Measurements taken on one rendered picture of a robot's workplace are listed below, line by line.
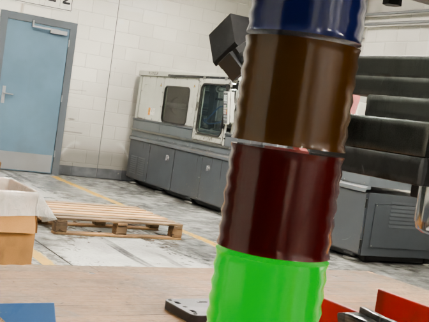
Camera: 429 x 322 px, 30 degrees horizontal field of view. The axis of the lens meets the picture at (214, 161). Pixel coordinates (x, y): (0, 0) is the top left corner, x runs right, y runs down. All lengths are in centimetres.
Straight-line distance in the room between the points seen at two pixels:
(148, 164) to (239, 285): 1119
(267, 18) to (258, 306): 9
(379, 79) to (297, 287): 30
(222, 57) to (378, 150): 36
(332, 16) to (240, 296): 9
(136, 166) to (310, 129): 1155
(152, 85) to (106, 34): 104
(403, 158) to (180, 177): 1007
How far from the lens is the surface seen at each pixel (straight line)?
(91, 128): 1199
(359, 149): 49
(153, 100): 1159
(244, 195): 25
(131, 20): 1220
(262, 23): 25
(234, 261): 25
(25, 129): 1166
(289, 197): 25
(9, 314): 70
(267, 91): 25
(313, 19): 25
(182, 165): 1051
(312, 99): 25
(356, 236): 751
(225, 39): 82
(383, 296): 94
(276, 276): 25
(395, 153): 47
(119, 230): 697
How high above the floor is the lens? 113
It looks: 3 degrees down
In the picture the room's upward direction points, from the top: 8 degrees clockwise
